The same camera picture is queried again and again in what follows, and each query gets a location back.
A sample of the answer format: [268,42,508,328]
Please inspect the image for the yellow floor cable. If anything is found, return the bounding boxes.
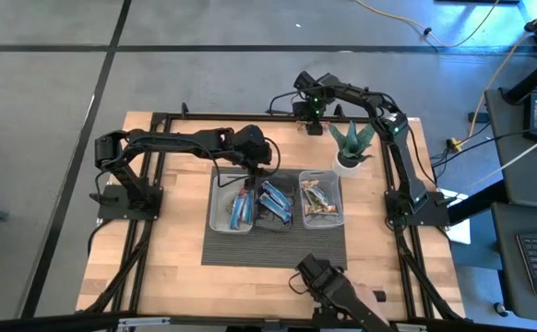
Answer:
[354,0,502,49]

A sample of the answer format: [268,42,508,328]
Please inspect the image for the green snake plant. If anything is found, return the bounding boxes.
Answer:
[327,119,377,164]

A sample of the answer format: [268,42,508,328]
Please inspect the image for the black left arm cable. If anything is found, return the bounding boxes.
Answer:
[209,136,283,190]

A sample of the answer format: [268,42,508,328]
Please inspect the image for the yellow plug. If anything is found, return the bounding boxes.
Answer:
[445,136,465,154]

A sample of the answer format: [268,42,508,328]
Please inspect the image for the blue snack packets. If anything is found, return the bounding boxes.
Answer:
[252,172,299,233]

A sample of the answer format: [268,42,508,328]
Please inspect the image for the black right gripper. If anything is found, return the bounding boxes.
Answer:
[291,99,328,136]

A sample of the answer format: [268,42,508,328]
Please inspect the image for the dark grey woven mat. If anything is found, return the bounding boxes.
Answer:
[200,166,349,270]

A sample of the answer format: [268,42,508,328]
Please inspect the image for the black desk leg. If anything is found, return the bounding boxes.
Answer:
[500,45,537,105]

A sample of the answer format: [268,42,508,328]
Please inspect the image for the white plastic bin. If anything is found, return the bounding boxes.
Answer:
[208,173,257,235]

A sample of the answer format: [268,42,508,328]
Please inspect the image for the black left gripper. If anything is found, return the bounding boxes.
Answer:
[239,146,274,192]

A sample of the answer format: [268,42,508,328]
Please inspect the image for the blue granola bar red end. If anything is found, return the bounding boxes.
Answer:
[242,188,257,228]

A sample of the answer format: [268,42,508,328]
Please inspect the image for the black camera cable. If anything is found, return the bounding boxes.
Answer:
[287,270,309,297]

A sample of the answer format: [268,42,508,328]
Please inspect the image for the beige cable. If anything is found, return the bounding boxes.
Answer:
[468,0,537,140]

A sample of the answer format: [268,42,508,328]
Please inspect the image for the clear plastic bin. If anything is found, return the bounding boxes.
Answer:
[297,168,347,231]

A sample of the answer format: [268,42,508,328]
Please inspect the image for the white cable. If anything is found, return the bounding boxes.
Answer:
[461,137,537,186]

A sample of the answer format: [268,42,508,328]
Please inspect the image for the white plant pot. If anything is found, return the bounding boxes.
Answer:
[330,150,368,180]

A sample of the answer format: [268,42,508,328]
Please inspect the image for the white paper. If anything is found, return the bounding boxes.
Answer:
[434,187,472,246]

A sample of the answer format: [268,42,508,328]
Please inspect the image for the dark desk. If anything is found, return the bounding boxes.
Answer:
[483,87,537,211]
[489,201,537,321]

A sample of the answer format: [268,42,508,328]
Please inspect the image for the black clamp with camera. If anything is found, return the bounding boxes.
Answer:
[294,252,345,298]

